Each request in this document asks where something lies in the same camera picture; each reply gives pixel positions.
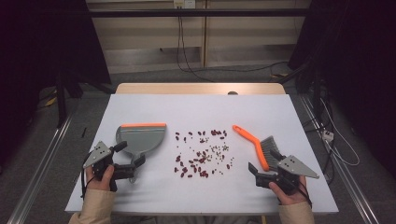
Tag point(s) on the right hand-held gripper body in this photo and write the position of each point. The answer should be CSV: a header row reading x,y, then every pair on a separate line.
x,y
292,168

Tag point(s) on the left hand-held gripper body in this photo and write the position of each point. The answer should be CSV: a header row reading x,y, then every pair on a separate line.
x,y
99,154

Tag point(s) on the grey dustpan with orange edge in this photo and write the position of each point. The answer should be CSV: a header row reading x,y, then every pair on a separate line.
x,y
140,140

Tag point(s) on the orange brush with grey bristles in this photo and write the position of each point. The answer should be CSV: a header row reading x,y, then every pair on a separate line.
x,y
257,146

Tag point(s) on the small green mung beans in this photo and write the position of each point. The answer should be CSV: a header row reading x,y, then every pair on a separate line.
x,y
218,152

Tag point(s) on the red kidney beans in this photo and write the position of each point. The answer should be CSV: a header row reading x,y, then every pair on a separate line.
x,y
201,160

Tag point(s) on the person's left hand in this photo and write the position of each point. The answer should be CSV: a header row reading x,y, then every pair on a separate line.
x,y
99,184

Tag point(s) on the person's right hand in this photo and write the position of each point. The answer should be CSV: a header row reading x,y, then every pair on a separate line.
x,y
292,199

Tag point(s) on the white power strip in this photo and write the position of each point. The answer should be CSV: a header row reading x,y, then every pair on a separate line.
x,y
328,135

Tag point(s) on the black metal stand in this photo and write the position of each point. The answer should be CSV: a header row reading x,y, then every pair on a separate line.
x,y
61,102

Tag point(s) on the white table mat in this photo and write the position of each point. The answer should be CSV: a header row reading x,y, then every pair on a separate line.
x,y
202,109

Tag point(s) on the wooden table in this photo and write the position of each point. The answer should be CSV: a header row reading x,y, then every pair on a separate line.
x,y
186,88

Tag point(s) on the black curtain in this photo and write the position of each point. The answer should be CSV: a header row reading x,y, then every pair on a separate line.
x,y
37,46
358,46

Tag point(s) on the black horizontal bar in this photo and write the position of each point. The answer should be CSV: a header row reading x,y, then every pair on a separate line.
x,y
199,12

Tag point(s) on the metal floor rail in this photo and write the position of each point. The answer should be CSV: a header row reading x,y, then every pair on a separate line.
x,y
345,180
40,161

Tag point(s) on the wooden vertical post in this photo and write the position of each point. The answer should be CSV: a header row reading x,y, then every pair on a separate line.
x,y
204,37

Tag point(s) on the white wall socket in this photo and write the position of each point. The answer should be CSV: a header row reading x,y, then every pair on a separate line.
x,y
184,3

